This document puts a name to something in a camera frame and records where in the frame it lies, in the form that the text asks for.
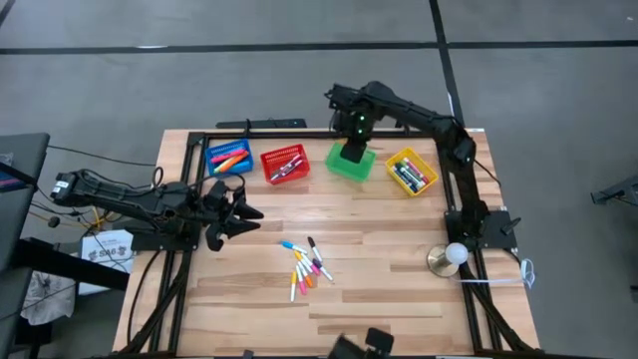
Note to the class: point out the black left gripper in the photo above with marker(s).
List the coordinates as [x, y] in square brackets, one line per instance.
[217, 209]

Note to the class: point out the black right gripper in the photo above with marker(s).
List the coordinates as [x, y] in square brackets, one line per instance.
[356, 124]

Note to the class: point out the small light-blue cap marker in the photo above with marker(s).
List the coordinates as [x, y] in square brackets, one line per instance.
[289, 245]

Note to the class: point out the yellow-green highlighter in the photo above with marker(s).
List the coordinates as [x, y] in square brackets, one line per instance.
[223, 167]

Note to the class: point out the orange highlighter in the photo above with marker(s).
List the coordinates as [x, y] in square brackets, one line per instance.
[235, 161]

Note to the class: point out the thin green Expo marker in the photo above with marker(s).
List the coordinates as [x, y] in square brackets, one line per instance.
[281, 172]

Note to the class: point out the small yellow cap marker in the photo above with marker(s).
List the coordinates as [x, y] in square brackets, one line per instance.
[299, 256]
[294, 289]

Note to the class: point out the thin blue white marker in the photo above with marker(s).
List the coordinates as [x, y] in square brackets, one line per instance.
[291, 168]

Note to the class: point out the thin red white marker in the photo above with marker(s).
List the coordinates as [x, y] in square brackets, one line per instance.
[295, 160]

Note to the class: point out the blue Expo dry-erase marker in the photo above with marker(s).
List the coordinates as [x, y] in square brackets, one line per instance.
[401, 182]

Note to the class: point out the teal Expo dry-erase marker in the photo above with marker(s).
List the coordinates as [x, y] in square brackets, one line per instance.
[405, 179]

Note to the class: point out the green Expo dry-erase marker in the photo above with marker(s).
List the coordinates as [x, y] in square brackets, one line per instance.
[410, 175]

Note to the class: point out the pink Expo dry-erase marker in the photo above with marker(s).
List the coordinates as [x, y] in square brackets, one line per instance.
[416, 170]

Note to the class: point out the small black cap marker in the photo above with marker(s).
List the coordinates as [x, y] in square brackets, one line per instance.
[314, 248]

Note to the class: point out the small pink cap marker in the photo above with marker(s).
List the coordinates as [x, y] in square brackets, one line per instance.
[311, 265]
[302, 284]

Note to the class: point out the small orange cap marker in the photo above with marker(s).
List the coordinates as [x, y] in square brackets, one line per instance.
[309, 281]

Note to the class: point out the small purple cap marker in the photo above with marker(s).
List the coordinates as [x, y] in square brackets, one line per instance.
[323, 270]

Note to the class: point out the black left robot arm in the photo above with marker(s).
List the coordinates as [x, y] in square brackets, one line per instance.
[124, 199]

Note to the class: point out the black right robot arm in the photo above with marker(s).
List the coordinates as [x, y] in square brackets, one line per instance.
[423, 119]

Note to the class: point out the blue plastic basket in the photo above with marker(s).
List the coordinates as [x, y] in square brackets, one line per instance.
[239, 172]

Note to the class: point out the green plastic basket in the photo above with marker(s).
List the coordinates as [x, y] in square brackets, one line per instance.
[339, 168]

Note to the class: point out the yellow plastic basket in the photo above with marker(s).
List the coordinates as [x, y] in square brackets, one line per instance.
[416, 153]

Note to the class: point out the red plastic basket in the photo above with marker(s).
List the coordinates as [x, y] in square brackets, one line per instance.
[279, 151]

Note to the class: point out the black power strip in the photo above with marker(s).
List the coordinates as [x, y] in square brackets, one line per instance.
[269, 123]

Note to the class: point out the white tape label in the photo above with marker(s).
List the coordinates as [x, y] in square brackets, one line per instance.
[478, 130]

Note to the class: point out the black table clamp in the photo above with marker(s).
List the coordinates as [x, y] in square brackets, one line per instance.
[247, 354]

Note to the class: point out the white printed paper sheet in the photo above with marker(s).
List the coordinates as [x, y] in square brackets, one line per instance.
[107, 254]

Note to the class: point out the brass base white bulb lamp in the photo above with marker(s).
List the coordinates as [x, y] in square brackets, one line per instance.
[456, 253]

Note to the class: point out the black beam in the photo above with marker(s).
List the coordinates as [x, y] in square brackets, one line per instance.
[75, 266]

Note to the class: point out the black boxy device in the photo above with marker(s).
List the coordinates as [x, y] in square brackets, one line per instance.
[379, 339]

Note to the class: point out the white crumpled cloth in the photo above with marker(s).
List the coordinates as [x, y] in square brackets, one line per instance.
[47, 299]

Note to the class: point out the dark grey side table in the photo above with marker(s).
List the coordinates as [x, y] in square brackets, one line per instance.
[20, 209]

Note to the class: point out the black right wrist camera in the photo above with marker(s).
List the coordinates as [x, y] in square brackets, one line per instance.
[354, 152]

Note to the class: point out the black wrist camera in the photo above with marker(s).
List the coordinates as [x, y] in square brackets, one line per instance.
[354, 152]
[214, 242]

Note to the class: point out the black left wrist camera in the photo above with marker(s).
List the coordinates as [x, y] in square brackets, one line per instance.
[214, 242]

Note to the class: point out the black aluminium table frame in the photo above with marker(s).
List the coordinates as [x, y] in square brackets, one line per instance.
[279, 135]

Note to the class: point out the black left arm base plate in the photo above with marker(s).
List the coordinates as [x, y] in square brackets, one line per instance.
[159, 245]

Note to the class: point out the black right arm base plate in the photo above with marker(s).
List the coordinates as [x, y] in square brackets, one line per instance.
[498, 237]

